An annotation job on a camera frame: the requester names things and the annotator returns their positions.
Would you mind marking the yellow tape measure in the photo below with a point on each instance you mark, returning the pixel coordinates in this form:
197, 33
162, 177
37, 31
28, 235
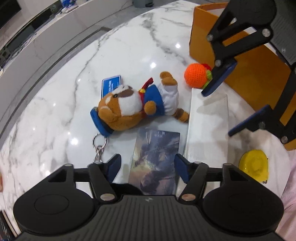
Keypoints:
255, 164

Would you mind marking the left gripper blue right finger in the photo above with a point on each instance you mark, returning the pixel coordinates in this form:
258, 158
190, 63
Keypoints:
193, 175

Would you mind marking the blue ocean park tag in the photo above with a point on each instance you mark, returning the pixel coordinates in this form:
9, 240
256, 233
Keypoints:
109, 84

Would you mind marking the dark photo card box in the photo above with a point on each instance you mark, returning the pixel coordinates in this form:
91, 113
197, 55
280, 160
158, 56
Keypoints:
152, 170

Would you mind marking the white tv console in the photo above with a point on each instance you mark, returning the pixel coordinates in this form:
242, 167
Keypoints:
50, 39

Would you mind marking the orange crochet fruit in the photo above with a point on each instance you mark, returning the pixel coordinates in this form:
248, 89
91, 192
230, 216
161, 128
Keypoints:
198, 75

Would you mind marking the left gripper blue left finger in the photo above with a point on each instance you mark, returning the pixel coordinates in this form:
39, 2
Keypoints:
101, 177

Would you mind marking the white long box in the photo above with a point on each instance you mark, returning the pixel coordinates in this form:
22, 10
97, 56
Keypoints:
207, 137

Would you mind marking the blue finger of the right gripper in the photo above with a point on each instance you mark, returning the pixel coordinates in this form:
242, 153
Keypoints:
220, 76
268, 118

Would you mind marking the brown sailor plush keychain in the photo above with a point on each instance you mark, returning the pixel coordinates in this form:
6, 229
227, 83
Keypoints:
125, 107

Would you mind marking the orange cardboard shoe box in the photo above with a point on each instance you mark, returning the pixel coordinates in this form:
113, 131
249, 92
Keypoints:
260, 74

